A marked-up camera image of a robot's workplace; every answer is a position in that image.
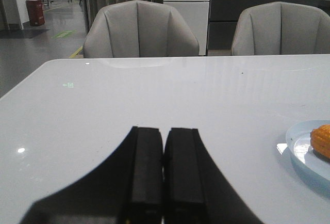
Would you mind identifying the grey upholstered chair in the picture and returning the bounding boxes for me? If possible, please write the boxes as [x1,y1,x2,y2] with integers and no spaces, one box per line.
[231,2,329,56]
[83,0,200,58]

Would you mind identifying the red bin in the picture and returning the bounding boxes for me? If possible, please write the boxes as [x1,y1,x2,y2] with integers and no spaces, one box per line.
[26,0,45,26]

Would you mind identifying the light blue round plate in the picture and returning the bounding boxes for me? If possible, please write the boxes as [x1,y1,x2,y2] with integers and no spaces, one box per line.
[285,120,330,197]

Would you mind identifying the dark grey counter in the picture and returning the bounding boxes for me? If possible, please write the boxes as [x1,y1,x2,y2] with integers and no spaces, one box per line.
[207,0,330,51]

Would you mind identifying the orange plastic corn cob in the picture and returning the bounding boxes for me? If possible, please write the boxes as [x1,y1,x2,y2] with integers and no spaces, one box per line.
[310,124,329,158]

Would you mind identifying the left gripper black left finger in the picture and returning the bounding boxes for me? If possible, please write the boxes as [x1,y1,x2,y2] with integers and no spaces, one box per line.
[21,126,163,223]

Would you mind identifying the left grey upholstered chair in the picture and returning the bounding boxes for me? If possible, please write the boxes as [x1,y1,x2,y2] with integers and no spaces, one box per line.
[83,0,200,58]

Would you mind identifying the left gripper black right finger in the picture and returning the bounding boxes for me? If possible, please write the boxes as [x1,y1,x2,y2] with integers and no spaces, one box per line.
[163,128,261,223]

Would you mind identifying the right grey upholstered chair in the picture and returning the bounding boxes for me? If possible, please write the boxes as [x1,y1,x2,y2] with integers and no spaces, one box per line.
[231,2,329,56]

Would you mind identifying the white cabinet column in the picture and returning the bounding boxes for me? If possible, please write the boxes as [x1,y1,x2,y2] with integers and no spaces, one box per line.
[163,0,210,55]

